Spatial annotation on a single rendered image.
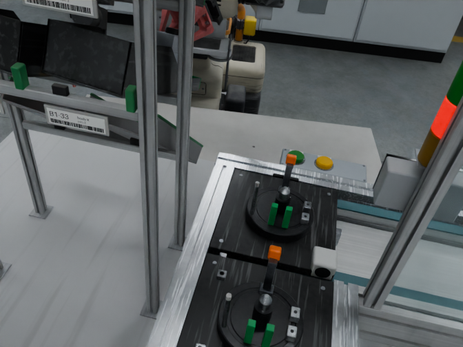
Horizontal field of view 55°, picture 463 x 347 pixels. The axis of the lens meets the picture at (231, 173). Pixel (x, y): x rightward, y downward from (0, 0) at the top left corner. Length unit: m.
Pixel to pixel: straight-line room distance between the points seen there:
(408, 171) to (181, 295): 0.42
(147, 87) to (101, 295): 0.50
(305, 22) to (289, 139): 2.65
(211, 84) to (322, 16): 2.47
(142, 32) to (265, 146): 0.82
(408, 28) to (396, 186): 3.45
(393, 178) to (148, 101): 0.36
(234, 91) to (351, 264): 0.97
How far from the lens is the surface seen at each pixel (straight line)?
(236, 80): 1.83
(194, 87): 0.85
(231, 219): 0.91
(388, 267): 0.78
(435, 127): 0.65
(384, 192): 0.70
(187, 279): 0.84
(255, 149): 1.28
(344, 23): 3.97
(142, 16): 0.52
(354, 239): 1.02
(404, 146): 3.07
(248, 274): 0.83
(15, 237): 1.07
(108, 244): 1.01
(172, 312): 0.80
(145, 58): 0.53
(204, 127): 1.34
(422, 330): 0.92
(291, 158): 0.92
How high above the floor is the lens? 1.63
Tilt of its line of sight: 41 degrees down
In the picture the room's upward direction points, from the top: 7 degrees clockwise
